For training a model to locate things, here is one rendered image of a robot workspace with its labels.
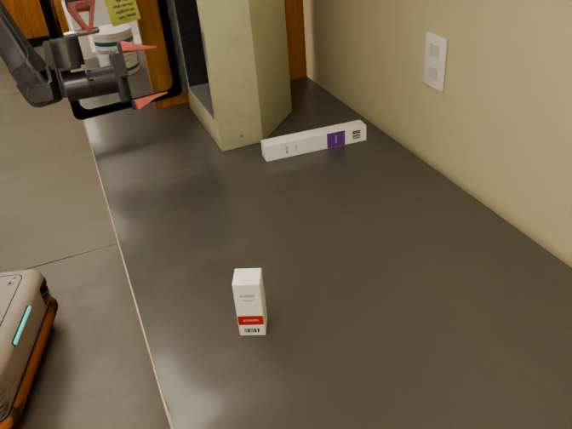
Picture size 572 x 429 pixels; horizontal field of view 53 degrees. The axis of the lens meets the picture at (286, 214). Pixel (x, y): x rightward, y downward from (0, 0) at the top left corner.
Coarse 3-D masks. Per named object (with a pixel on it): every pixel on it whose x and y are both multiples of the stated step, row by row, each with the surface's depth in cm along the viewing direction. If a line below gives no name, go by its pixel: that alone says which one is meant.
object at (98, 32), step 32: (64, 0) 137; (96, 0) 140; (128, 0) 144; (64, 32) 140; (96, 32) 144; (128, 32) 147; (160, 32) 151; (96, 64) 147; (128, 64) 151; (160, 64) 155
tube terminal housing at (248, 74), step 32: (224, 0) 124; (256, 0) 129; (224, 32) 127; (256, 32) 132; (224, 64) 131; (256, 64) 134; (288, 64) 152; (192, 96) 158; (224, 96) 135; (256, 96) 138; (288, 96) 155; (224, 128) 139; (256, 128) 142
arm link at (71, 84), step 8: (56, 72) 116; (72, 72) 117; (80, 72) 117; (64, 80) 115; (72, 80) 116; (80, 80) 116; (88, 80) 117; (64, 88) 116; (72, 88) 116; (80, 88) 116; (88, 88) 117; (64, 96) 118; (72, 96) 117; (80, 96) 118; (88, 96) 118
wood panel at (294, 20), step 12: (288, 0) 167; (300, 0) 169; (288, 12) 169; (300, 12) 171; (288, 24) 171; (300, 24) 172; (288, 36) 173; (300, 36) 174; (288, 48) 175; (300, 48) 176; (300, 60) 178; (300, 72) 181; (180, 96) 169
